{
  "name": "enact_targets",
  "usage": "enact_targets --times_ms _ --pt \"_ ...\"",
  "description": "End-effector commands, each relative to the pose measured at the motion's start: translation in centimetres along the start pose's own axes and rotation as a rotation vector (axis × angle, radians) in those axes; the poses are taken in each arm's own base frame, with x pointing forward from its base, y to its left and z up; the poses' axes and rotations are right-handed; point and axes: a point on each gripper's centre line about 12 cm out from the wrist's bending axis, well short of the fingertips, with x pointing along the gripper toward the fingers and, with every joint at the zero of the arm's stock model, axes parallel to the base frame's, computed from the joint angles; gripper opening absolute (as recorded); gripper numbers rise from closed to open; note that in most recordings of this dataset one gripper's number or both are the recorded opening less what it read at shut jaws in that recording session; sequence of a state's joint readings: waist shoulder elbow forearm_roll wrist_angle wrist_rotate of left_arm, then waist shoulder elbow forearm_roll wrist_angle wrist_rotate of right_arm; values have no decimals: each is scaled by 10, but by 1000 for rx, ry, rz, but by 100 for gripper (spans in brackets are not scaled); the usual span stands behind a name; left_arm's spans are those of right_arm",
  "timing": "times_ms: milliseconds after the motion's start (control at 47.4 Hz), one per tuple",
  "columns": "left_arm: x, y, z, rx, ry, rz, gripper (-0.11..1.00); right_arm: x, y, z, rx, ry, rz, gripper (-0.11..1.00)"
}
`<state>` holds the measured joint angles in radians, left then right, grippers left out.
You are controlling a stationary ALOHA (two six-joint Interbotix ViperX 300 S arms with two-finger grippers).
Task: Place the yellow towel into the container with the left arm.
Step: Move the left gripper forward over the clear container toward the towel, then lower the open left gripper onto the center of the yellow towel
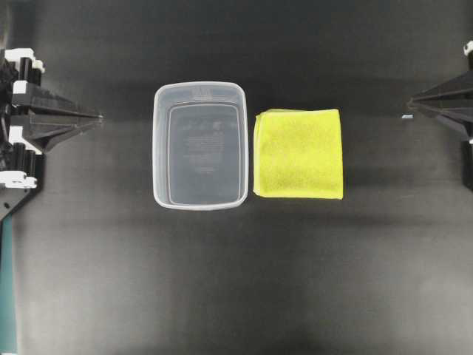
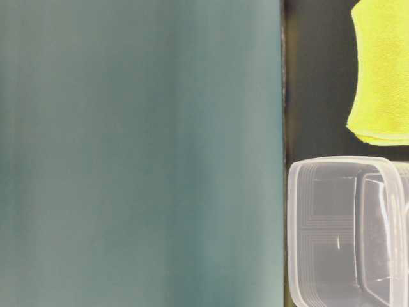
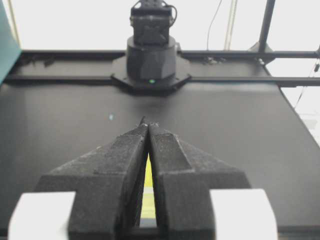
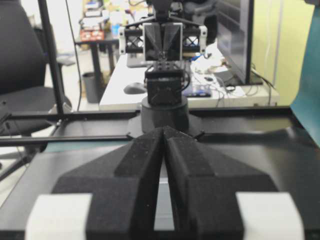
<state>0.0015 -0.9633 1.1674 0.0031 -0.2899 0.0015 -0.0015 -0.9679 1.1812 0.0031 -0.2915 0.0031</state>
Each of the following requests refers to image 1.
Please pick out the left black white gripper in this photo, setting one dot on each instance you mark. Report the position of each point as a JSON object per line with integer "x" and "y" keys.
{"x": 23, "y": 146}

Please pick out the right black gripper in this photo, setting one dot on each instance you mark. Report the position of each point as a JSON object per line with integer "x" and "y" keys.
{"x": 449, "y": 100}

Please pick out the clear plastic container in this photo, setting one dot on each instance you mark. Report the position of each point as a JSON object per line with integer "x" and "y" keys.
{"x": 200, "y": 152}

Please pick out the yellow folded towel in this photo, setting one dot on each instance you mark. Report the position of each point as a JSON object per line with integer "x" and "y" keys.
{"x": 298, "y": 154}

